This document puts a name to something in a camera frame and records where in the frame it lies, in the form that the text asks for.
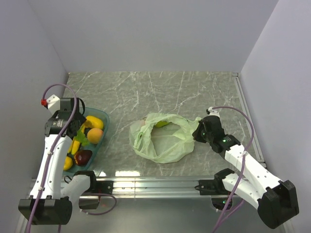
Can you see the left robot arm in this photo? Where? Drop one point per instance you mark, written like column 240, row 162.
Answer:
column 47, row 203

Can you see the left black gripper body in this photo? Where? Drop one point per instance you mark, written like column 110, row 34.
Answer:
column 80, row 118

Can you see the dark red apple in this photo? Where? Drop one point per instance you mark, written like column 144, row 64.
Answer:
column 82, row 157

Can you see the fruit inside bag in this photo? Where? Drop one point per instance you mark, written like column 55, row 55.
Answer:
column 141, row 122

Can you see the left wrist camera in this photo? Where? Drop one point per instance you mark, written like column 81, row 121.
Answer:
column 52, row 103

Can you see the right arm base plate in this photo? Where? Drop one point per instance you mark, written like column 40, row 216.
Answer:
column 206, row 188

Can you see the aluminium rail front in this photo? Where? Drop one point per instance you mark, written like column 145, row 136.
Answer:
column 123, row 188

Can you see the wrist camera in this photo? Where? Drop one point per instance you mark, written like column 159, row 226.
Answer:
column 52, row 103
column 212, row 112

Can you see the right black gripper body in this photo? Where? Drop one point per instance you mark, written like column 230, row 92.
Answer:
column 201, row 135

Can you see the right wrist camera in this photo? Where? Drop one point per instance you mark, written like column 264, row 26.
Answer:
column 212, row 112

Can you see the yellow mango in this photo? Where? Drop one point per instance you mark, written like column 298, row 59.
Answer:
column 94, row 122

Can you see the aluminium rail right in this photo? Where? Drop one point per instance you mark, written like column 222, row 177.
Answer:
column 255, row 143

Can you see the green plastic bag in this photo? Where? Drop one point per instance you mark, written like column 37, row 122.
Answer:
column 168, row 144

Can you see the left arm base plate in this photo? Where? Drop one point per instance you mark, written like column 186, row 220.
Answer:
column 105, row 187

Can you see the orange peach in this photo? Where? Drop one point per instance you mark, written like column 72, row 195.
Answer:
column 94, row 135

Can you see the teal plastic tray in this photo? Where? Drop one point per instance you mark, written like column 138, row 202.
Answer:
column 103, row 116

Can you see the aluminium rail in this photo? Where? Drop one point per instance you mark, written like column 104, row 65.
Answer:
column 255, row 143
column 123, row 188

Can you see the green grape bunch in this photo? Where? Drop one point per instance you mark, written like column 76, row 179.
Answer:
column 81, row 137

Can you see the red and green fruit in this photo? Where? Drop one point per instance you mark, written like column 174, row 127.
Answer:
column 161, row 124

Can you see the yellow banana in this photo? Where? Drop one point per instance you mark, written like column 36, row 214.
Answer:
column 76, row 145

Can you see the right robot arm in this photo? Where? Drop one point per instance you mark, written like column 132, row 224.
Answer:
column 275, row 200

